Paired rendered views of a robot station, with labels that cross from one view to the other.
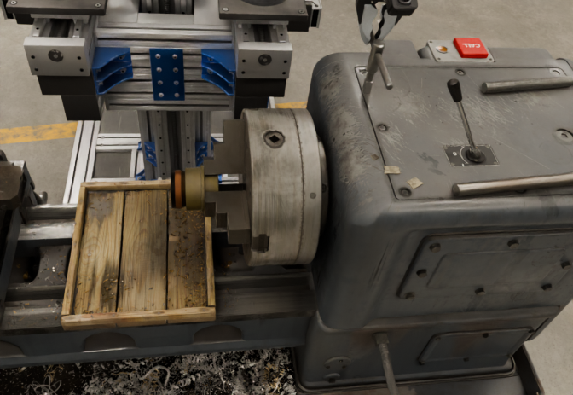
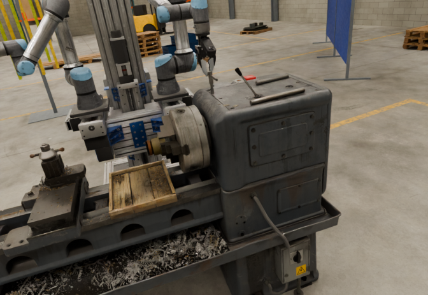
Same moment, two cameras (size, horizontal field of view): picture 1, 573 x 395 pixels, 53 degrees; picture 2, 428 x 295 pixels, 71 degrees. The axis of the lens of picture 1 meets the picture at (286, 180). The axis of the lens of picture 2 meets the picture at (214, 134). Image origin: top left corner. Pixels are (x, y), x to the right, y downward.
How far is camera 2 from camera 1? 0.65 m
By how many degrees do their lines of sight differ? 23
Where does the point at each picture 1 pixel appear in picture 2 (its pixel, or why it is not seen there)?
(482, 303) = (289, 165)
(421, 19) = not seen: hidden behind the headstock
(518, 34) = not seen: hidden behind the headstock
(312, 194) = (200, 125)
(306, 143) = (193, 109)
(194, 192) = (155, 143)
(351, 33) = not seen: hidden behind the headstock
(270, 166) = (181, 118)
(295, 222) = (197, 136)
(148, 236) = (142, 182)
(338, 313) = (228, 179)
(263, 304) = (197, 191)
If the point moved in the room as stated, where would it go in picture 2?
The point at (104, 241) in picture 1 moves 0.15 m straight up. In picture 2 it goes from (123, 188) to (115, 162)
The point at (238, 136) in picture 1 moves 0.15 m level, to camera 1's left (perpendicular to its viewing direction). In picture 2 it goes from (168, 121) to (137, 125)
